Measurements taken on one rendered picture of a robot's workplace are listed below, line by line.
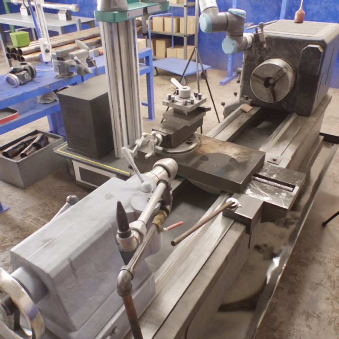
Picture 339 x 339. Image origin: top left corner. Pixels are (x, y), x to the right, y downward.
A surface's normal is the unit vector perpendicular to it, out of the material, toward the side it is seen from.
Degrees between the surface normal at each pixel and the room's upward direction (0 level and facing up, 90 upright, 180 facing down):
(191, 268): 0
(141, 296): 90
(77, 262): 82
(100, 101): 90
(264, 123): 0
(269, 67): 90
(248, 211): 0
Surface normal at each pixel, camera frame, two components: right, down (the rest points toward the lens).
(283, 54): -0.53, 0.44
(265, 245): 0.00, -0.85
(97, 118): 0.88, 0.25
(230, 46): -0.69, 0.47
